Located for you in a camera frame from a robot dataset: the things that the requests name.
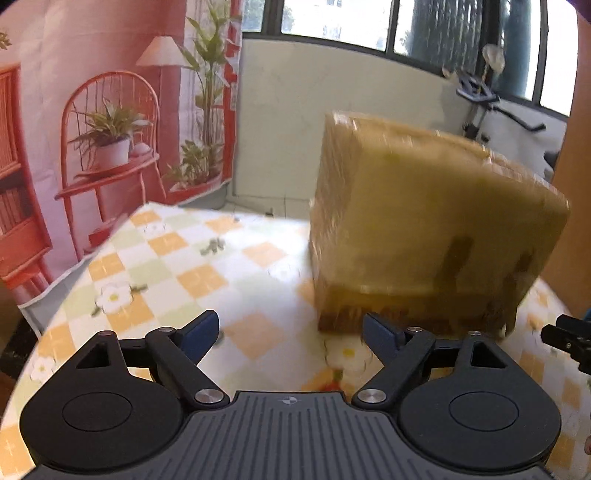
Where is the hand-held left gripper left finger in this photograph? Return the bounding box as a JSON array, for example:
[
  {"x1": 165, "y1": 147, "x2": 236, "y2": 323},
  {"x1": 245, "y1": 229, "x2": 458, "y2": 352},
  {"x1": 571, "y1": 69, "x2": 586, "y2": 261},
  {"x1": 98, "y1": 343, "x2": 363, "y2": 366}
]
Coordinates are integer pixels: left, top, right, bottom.
[{"x1": 76, "y1": 310, "x2": 230, "y2": 409}]

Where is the brown wooden door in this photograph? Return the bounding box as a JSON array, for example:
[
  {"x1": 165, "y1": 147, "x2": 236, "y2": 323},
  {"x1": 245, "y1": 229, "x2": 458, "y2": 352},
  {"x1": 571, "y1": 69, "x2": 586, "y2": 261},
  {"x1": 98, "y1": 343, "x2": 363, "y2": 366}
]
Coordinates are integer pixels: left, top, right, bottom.
[{"x1": 538, "y1": 0, "x2": 591, "y2": 319}]

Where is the black framed window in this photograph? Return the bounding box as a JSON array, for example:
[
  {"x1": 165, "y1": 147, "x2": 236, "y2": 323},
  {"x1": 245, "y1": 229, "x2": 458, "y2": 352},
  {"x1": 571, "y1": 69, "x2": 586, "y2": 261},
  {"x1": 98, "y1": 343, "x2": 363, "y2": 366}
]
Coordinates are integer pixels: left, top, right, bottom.
[{"x1": 240, "y1": 0, "x2": 583, "y2": 121}]

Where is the checked floral tablecloth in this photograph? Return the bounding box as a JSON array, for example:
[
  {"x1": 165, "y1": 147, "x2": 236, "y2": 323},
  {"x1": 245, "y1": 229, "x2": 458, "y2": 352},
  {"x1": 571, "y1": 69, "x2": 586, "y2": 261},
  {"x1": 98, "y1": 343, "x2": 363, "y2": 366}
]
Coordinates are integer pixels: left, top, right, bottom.
[{"x1": 0, "y1": 203, "x2": 591, "y2": 480}]

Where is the tape-wrapped cardboard box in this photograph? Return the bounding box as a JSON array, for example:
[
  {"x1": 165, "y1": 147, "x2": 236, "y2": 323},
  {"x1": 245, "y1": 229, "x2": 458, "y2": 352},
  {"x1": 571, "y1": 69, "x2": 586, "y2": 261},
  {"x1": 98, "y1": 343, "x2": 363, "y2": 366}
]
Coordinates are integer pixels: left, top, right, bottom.
[{"x1": 308, "y1": 111, "x2": 571, "y2": 336}]

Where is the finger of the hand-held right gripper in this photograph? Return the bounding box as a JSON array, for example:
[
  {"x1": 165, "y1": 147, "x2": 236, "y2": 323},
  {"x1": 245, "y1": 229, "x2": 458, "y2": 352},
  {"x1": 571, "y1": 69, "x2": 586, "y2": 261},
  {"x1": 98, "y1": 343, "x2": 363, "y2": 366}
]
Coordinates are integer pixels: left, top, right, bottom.
[{"x1": 540, "y1": 314, "x2": 591, "y2": 371}]

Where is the black exercise bike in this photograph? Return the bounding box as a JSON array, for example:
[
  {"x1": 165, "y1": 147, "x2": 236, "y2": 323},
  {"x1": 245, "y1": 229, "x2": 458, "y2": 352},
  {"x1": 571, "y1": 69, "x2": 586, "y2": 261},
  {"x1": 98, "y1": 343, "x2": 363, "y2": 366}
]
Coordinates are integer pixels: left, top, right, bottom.
[{"x1": 455, "y1": 44, "x2": 561, "y2": 182}]

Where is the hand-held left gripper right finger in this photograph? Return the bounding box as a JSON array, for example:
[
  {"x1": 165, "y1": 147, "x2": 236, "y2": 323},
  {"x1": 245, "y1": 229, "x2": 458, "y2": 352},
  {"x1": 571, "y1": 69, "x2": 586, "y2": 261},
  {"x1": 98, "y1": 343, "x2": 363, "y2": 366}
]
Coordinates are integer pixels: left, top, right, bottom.
[{"x1": 352, "y1": 313, "x2": 512, "y2": 410}]

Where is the printed room backdrop cloth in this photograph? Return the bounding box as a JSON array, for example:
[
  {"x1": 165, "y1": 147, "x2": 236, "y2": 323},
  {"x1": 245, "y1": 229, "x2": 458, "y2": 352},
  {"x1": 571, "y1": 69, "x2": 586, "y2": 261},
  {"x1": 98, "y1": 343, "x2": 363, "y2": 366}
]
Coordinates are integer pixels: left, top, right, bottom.
[{"x1": 0, "y1": 0, "x2": 245, "y2": 308}]

